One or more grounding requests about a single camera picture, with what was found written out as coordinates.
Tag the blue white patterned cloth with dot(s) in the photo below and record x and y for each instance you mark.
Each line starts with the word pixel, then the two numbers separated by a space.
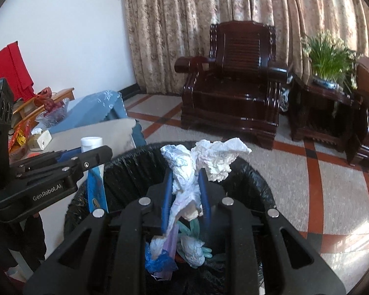
pixel 284 98

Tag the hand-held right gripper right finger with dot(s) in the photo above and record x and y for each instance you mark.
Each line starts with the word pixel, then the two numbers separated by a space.
pixel 204 199

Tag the glass fruit bowl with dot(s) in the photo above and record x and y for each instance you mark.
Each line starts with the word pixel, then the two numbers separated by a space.
pixel 53 116

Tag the potted green flowering plant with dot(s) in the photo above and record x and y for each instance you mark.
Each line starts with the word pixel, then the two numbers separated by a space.
pixel 327 58

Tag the red apple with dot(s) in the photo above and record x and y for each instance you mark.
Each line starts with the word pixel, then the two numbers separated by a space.
pixel 50 105
pixel 40 101

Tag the blue embroidered tablecloth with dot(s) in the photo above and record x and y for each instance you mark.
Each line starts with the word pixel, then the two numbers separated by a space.
pixel 92 110

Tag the blue white toothpaste tube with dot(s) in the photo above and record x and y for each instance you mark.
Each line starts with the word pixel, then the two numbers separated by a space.
pixel 97 187

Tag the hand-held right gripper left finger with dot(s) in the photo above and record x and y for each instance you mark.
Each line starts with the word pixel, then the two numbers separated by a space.
pixel 166 202

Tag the light wooden television cabinet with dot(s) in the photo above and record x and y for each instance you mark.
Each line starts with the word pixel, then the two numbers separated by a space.
pixel 63 95

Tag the pale green rubber glove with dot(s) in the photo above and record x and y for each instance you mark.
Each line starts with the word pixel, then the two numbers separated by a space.
pixel 196 227

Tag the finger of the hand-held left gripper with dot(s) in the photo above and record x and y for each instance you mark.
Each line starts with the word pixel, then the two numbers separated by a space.
pixel 93 156
pixel 69 154

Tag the white tissue box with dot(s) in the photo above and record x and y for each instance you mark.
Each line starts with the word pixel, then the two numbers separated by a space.
pixel 40 141

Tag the dark wooden side table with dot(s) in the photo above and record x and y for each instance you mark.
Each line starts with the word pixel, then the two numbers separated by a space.
pixel 323 107

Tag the blue plastic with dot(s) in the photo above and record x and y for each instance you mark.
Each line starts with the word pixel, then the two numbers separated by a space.
pixel 158 259

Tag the beige floral curtain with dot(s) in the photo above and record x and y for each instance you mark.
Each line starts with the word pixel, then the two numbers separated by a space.
pixel 172 37

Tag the trash bin with black bag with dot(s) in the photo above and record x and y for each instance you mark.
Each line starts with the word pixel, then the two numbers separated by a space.
pixel 126 175

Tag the yellow snack packet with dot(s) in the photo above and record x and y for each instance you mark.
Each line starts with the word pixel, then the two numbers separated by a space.
pixel 21 138

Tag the red woven basket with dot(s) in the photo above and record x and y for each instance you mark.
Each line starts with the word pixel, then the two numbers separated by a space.
pixel 44 91

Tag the blue printed tissue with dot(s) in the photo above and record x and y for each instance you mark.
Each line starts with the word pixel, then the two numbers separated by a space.
pixel 181 172

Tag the glass candy bowl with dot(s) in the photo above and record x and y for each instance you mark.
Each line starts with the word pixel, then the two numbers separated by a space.
pixel 18 152

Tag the white blue wipe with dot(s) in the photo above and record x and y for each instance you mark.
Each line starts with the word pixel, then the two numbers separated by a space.
pixel 192 250

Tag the red cloth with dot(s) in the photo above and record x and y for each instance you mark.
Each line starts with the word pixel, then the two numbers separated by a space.
pixel 15 70

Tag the person's left forearm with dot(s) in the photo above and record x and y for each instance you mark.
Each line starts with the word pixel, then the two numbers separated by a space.
pixel 33 239

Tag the red dotted paper wrapping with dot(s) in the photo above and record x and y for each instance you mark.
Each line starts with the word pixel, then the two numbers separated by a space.
pixel 15 129

